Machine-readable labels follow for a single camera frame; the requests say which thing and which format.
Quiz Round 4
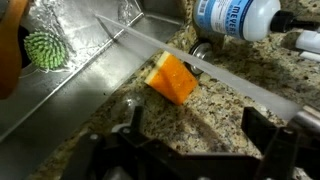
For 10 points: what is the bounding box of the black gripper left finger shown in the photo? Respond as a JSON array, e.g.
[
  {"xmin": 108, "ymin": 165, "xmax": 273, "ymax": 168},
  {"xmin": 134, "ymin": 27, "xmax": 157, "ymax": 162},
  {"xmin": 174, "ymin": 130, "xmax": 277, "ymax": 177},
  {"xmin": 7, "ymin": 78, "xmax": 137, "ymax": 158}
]
[{"xmin": 61, "ymin": 105, "xmax": 183, "ymax": 180}]

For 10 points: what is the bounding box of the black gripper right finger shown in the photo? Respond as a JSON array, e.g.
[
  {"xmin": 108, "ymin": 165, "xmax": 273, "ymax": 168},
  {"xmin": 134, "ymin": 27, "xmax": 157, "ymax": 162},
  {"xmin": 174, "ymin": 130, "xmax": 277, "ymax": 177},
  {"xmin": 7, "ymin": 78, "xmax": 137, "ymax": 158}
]
[{"xmin": 241, "ymin": 106, "xmax": 320, "ymax": 180}]

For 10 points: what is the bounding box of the wooden spoon with wide bowl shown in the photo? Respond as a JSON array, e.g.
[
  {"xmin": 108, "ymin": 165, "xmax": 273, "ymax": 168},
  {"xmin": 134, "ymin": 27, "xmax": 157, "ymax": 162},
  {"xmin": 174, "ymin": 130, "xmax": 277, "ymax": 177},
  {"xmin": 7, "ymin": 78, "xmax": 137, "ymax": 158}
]
[{"xmin": 0, "ymin": 0, "xmax": 30, "ymax": 100}]

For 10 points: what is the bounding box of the stainless steel sink basin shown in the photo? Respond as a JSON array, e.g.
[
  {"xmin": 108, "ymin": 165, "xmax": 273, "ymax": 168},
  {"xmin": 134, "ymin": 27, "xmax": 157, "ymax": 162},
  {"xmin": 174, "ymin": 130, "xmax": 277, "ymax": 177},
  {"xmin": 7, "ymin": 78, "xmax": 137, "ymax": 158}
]
[{"xmin": 0, "ymin": 0, "xmax": 186, "ymax": 180}]

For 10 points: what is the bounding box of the orange sponge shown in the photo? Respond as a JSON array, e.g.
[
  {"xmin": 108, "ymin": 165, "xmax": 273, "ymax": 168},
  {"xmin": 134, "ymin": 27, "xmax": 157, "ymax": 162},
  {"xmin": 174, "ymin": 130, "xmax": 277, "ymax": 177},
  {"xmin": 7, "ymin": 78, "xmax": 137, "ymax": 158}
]
[{"xmin": 143, "ymin": 50, "xmax": 200, "ymax": 106}]

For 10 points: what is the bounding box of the green spiky scrubber ball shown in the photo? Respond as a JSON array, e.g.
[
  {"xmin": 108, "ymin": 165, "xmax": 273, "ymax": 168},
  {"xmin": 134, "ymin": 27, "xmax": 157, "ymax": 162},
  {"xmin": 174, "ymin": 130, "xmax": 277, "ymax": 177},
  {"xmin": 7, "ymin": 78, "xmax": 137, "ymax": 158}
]
[{"xmin": 23, "ymin": 31, "xmax": 68, "ymax": 72}]

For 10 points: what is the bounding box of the round steel countertop cap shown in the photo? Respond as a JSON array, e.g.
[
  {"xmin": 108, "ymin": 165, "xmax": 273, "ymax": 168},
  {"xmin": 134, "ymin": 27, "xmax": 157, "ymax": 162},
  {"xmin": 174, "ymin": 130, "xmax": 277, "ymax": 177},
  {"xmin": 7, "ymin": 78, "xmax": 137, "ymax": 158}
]
[{"xmin": 184, "ymin": 41, "xmax": 215, "ymax": 76}]

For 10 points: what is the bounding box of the clear soap bottle blue label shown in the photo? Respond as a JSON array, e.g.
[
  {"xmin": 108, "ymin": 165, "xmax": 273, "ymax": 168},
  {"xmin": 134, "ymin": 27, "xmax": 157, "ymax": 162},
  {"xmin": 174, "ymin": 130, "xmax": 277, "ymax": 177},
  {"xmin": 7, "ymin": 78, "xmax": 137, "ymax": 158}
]
[{"xmin": 192, "ymin": 0, "xmax": 320, "ymax": 43}]

